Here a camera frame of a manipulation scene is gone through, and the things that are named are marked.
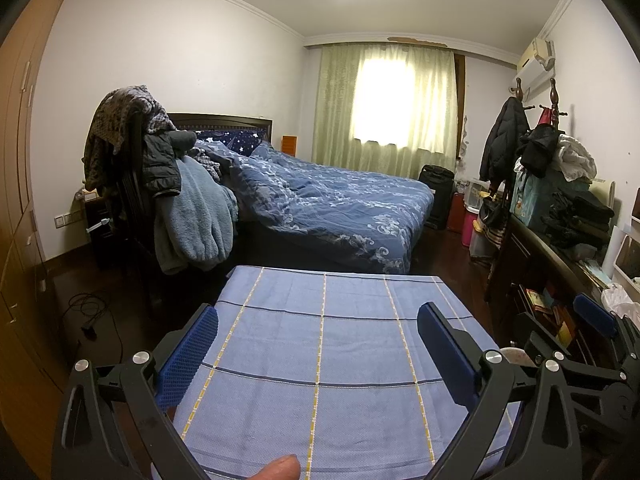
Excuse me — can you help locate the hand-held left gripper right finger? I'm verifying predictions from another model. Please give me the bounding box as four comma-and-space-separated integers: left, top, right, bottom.
416, 301, 583, 480

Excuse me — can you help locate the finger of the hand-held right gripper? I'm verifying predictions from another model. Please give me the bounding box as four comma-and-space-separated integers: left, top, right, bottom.
515, 312, 626, 386
574, 293, 640, 378

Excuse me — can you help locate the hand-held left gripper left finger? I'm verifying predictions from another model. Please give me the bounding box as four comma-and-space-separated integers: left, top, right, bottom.
51, 304, 219, 480

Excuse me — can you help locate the white pink-dotted trash bin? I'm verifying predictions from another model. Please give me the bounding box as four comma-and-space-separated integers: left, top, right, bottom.
500, 347, 531, 367

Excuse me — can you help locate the person's left hand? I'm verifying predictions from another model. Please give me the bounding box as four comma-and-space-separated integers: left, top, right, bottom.
250, 454, 301, 480

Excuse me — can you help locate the white plastic bag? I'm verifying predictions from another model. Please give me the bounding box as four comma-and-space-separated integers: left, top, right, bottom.
600, 282, 640, 321

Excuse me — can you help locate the green cover book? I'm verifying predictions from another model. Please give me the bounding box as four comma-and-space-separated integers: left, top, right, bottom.
522, 290, 553, 313

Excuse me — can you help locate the white rolled poster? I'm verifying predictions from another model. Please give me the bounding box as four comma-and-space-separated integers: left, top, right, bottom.
602, 225, 626, 286

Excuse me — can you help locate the white plastic basket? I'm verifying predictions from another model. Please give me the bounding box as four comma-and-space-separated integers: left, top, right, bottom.
610, 232, 640, 281

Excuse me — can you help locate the dark wooden dresser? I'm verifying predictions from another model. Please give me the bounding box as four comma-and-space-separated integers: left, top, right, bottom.
485, 212, 640, 396

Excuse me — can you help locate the pile of folded dark clothes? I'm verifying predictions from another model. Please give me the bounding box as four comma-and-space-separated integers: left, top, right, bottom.
542, 190, 616, 251

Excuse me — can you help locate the striped tote bag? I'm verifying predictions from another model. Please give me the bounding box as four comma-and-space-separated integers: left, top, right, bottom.
477, 197, 508, 261

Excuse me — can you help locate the cream round appliance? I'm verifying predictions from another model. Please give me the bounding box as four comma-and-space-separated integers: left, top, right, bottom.
590, 179, 617, 211

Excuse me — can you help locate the blue plaid tablecloth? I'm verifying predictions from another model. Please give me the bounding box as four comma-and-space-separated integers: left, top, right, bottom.
167, 265, 521, 480

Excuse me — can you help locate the pink bucket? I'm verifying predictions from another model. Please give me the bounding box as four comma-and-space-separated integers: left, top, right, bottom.
462, 207, 483, 248

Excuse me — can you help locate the teal gift bag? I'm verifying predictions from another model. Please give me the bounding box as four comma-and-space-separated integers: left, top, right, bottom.
511, 167, 561, 231

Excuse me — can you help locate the light blue fleece robe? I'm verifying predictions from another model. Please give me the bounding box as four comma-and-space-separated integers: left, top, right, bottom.
152, 155, 238, 276

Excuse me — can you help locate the red box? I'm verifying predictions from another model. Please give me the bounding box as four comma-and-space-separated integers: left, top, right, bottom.
446, 191, 468, 233

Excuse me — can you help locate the dark nightstand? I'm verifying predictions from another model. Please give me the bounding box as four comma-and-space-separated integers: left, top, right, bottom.
82, 192, 126, 271

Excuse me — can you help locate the white cloth heap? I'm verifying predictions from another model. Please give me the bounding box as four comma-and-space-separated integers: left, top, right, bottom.
557, 134, 597, 181

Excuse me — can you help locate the black suitcase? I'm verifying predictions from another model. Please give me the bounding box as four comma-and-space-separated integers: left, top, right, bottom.
417, 164, 456, 231

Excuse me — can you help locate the white plastic container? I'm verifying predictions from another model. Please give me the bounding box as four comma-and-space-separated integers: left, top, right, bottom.
465, 179, 493, 211

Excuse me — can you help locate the black jacket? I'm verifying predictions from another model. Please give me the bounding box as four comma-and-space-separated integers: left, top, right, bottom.
517, 125, 563, 178

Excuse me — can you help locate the blue floral duvet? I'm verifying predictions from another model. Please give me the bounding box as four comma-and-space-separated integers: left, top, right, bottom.
192, 141, 435, 275

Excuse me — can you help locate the dark puffer jacket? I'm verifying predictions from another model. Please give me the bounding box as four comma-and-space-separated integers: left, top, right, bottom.
142, 130, 198, 196

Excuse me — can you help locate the black hanging coat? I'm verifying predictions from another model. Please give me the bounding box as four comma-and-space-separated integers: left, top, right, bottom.
479, 97, 531, 183

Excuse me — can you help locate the dark blue star pillow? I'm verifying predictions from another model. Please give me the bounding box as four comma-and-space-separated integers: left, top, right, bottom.
195, 130, 266, 156

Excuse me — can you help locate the wooden coat rack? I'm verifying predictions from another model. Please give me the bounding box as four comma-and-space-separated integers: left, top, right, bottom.
510, 77, 568, 126

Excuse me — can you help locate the dark wooden bed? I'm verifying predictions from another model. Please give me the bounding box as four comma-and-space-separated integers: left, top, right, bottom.
165, 112, 436, 276

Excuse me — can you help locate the grey patterned knit sweater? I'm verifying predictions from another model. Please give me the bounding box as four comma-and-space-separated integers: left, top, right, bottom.
82, 85, 176, 193

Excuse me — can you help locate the light wooden wardrobe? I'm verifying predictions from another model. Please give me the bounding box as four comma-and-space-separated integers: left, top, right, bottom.
0, 0, 88, 411

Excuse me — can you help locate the pale green curtain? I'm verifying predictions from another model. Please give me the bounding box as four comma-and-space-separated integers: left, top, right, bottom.
312, 42, 466, 178

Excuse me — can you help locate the black cable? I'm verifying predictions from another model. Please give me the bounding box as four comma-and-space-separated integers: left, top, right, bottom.
65, 292, 126, 361

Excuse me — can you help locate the white wall air conditioner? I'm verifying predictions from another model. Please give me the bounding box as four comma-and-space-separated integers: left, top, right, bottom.
515, 36, 557, 98

